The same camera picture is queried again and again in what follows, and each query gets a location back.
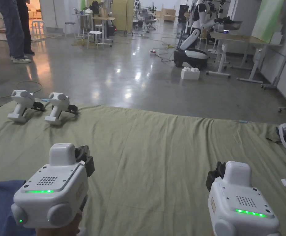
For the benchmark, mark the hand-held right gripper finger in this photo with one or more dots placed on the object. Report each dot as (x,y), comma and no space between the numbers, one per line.
(220,169)

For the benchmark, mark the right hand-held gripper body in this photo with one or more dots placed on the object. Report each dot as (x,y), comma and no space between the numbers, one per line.
(238,211)

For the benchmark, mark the white foam block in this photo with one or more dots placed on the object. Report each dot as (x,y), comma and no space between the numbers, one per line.
(190,73)

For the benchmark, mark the white and black robot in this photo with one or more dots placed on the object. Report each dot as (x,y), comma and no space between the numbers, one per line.
(194,52)

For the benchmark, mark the desk with white legs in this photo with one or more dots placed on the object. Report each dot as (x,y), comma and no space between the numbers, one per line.
(105,27)

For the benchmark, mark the white power strip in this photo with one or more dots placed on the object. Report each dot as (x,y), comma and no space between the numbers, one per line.
(153,51)

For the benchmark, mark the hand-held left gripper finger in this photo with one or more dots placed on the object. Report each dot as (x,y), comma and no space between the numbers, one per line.
(82,153)

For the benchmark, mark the bed with pale green sheet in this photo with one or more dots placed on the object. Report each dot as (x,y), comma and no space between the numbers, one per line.
(152,159)

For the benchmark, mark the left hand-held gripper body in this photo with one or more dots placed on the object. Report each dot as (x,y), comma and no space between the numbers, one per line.
(59,177)

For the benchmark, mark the person's left hand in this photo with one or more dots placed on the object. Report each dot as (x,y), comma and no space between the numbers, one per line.
(57,232)

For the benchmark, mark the spare white hand-held gripper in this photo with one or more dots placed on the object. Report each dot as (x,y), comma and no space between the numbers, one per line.
(57,105)
(21,103)

